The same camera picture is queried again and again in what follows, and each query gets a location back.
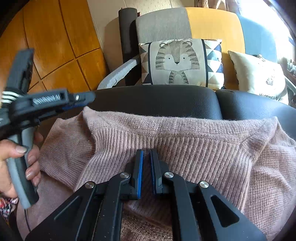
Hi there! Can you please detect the pink knit sweater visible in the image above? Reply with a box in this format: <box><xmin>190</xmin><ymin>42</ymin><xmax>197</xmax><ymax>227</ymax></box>
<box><xmin>16</xmin><ymin>108</ymin><xmax>295</xmax><ymax>240</ymax></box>

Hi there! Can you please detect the person's left hand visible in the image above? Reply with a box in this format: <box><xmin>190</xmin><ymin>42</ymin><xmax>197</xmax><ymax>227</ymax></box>
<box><xmin>0</xmin><ymin>132</ymin><xmax>43</xmax><ymax>198</ymax></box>

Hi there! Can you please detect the orange wooden cabinet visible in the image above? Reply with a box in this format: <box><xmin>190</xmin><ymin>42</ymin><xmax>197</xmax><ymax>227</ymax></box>
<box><xmin>1</xmin><ymin>1</ymin><xmax>109</xmax><ymax>93</ymax></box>

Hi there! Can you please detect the black leather ottoman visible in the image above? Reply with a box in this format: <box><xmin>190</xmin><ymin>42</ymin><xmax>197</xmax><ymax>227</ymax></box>
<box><xmin>34</xmin><ymin>84</ymin><xmax>296</xmax><ymax>140</ymax></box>

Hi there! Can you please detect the tiger print cushion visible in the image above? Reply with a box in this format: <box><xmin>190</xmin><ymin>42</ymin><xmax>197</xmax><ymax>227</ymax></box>
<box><xmin>139</xmin><ymin>39</ymin><xmax>224</xmax><ymax>90</ymax></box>

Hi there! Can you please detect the cream embroidered cushion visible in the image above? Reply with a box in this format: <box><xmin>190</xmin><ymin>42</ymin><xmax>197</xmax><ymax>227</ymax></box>
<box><xmin>228</xmin><ymin>51</ymin><xmax>288</xmax><ymax>105</ymax></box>

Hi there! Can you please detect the grey yellow blue sofa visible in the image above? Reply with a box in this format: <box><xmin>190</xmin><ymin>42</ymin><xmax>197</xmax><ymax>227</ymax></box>
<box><xmin>97</xmin><ymin>6</ymin><xmax>296</xmax><ymax>105</ymax></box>

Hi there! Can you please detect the black cable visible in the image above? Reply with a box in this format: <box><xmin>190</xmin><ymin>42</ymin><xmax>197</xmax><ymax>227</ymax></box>
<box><xmin>23</xmin><ymin>207</ymin><xmax>32</xmax><ymax>233</ymax></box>

